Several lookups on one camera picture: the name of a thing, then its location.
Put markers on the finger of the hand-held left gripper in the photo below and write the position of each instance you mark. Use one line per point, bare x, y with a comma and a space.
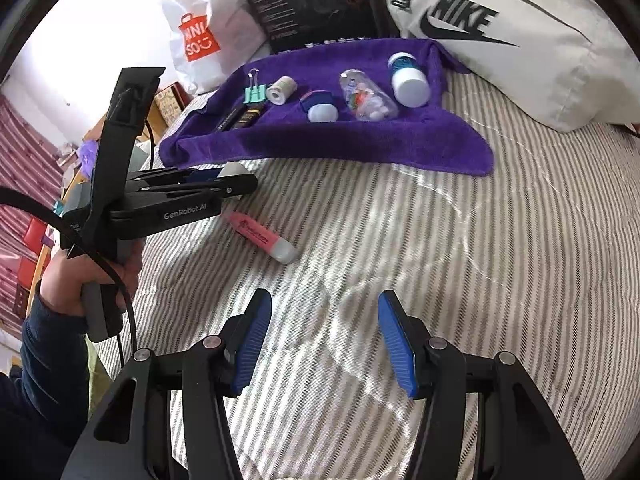
200, 175
235, 187

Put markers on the brown patterned box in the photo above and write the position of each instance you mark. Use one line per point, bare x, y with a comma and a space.
170, 102

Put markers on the clear plastic bottle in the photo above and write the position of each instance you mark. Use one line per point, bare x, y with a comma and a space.
367, 97

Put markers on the pink highlighter pen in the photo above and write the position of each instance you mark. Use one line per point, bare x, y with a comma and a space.
260, 237

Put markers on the striped bed sheet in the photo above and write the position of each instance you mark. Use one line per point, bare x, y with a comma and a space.
425, 235

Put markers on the person's left forearm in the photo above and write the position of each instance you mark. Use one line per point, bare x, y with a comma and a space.
45, 385

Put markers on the white and blue bottle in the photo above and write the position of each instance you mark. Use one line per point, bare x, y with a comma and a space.
410, 85

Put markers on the white shopping bag red logo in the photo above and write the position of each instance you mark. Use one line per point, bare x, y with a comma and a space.
195, 45

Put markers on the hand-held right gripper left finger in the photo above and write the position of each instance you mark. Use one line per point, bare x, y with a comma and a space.
250, 345

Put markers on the purple towel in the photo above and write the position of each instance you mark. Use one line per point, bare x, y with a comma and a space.
350, 145

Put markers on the grey sling bag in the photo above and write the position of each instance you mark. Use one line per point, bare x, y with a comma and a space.
525, 60

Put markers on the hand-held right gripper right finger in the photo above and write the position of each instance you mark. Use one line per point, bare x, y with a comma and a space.
397, 345

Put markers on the teal binder clip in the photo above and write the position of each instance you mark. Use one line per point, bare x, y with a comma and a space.
255, 95

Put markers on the black slim box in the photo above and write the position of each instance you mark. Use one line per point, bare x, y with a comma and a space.
225, 122

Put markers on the black and gold tube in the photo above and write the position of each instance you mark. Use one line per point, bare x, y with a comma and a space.
246, 119

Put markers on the black headset box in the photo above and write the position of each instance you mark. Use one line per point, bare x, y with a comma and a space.
300, 5

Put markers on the person's left hand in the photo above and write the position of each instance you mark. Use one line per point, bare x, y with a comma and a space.
60, 285

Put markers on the white cylindrical roll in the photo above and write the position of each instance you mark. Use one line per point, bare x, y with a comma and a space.
280, 92

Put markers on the small blue-lidded jar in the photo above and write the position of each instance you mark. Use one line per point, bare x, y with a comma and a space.
322, 112

